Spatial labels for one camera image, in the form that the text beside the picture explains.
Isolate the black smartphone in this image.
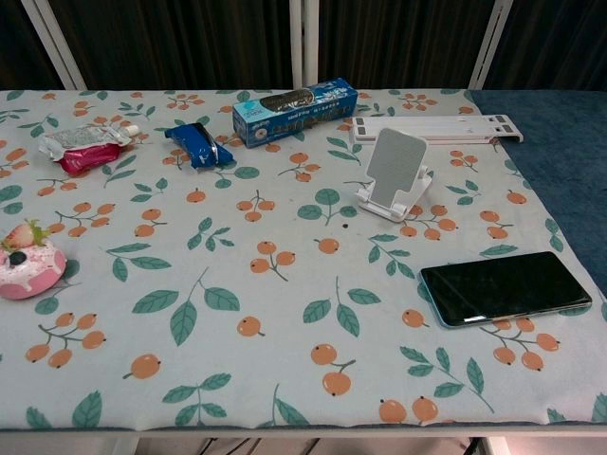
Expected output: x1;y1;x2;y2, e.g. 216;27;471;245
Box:
418;250;594;329

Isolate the white folding phone stand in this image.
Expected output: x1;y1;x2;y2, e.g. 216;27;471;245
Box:
356;127;435;221

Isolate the floral fruit print tablecloth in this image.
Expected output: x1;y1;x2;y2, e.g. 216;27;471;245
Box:
0;87;607;432

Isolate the blue toothpaste box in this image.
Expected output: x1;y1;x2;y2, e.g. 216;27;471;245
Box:
231;77;361;150

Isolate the blue cookie packet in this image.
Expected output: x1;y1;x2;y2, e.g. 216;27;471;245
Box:
164;121;235;171

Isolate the dark pleated curtain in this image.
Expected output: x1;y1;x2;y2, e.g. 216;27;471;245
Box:
0;0;607;91

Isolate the pink snack packet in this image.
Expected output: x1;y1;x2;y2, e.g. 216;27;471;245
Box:
58;143;122;177

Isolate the silver spout pouch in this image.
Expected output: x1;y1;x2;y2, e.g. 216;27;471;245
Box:
37;119;139;163

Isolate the dark blue table cloth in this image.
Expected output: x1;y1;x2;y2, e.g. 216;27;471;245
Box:
462;88;607;304

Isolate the pink strawberry donut toy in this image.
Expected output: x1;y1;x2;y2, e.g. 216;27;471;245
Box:
0;218;68;301

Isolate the white metal frame post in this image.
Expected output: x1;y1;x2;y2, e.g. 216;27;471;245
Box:
21;0;89;90
467;0;518;90
288;0;319;90

